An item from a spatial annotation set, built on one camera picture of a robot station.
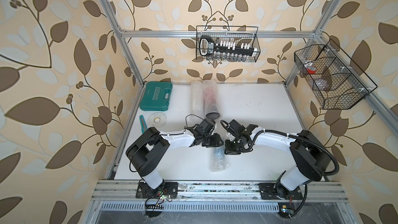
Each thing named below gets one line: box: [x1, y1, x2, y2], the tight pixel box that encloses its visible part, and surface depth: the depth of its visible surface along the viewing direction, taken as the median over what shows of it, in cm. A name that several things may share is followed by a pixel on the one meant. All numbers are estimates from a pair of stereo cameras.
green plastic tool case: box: [138, 81, 173, 111], surface depth 110 cm
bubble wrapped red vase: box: [202, 79, 222, 118], surface depth 104 cm
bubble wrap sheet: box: [209, 145, 229, 173], surface depth 80 cm
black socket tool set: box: [199, 35, 258, 62], surface depth 86 cm
